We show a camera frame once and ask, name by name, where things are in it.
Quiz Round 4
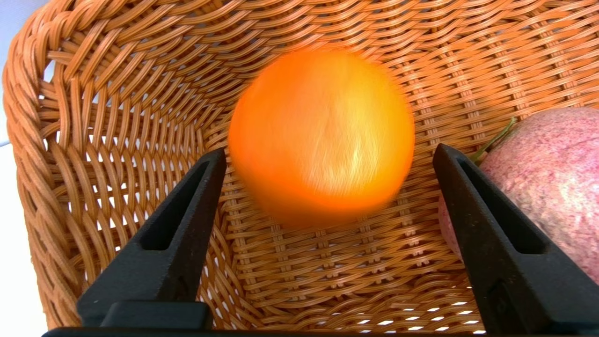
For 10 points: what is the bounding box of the orange wicker basket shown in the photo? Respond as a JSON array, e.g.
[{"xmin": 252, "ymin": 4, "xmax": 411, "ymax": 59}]
[{"xmin": 1, "ymin": 0, "xmax": 599, "ymax": 334}]

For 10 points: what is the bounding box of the red yellow peach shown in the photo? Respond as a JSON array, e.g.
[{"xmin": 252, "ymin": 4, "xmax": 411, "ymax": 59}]
[{"xmin": 438, "ymin": 107, "xmax": 599, "ymax": 285}]

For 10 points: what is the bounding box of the orange fruit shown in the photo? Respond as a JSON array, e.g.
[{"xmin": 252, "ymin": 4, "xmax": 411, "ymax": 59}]
[{"xmin": 228, "ymin": 49, "xmax": 416, "ymax": 228}]

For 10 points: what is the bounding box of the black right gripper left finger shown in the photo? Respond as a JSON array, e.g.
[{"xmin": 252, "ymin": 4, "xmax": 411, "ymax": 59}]
[{"xmin": 76, "ymin": 148, "xmax": 228, "ymax": 328}]

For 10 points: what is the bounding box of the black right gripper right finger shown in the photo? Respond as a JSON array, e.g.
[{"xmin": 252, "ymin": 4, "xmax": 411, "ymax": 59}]
[{"xmin": 432, "ymin": 143, "xmax": 599, "ymax": 335}]

